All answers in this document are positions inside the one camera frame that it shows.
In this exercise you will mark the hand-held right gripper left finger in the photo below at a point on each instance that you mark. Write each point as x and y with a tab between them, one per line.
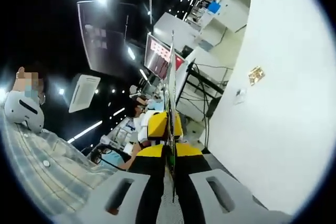
147	187

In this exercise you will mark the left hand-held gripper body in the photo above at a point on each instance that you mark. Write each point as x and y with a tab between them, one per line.
140	129

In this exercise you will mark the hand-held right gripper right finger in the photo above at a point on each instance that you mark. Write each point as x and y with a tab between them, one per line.
194	187

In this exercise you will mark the green black skincare sachet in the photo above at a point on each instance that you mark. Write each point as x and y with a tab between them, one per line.
170	90

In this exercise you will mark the small clear plastic packet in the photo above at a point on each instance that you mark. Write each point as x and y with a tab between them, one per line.
240	97

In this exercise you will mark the small gold sachet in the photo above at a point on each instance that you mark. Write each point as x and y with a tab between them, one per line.
256	74

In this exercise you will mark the blue storage box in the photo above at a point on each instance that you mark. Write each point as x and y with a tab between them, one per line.
214	7

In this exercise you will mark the ceiling air conditioner unit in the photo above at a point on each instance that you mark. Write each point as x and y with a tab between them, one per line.
85	93

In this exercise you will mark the red white display screen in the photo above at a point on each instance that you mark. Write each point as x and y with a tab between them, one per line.
157	58

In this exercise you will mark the white equipment table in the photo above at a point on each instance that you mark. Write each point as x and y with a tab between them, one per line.
210	57

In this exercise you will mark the dark hanging ceiling panel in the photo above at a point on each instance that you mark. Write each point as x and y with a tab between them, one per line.
105	37

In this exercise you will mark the person's plaid shirt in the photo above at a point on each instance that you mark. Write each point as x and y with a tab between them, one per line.
39	169

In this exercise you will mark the white office desk row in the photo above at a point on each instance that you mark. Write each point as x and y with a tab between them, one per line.
231	6

